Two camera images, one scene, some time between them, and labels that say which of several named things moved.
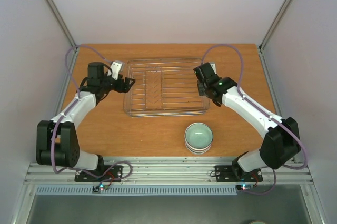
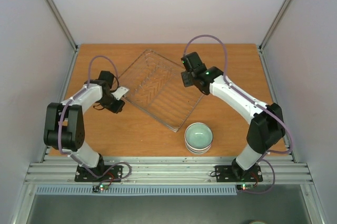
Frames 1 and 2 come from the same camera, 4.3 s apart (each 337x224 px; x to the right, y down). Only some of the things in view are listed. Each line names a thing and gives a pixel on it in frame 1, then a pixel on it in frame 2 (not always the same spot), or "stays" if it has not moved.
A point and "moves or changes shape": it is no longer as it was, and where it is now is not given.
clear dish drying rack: x=164 y=88 moves or changes shape
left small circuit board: x=100 y=187 stays
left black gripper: x=121 y=89 to x=117 y=108
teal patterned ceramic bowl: x=198 y=135 stays
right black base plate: x=226 y=174 stays
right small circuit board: x=245 y=186 stays
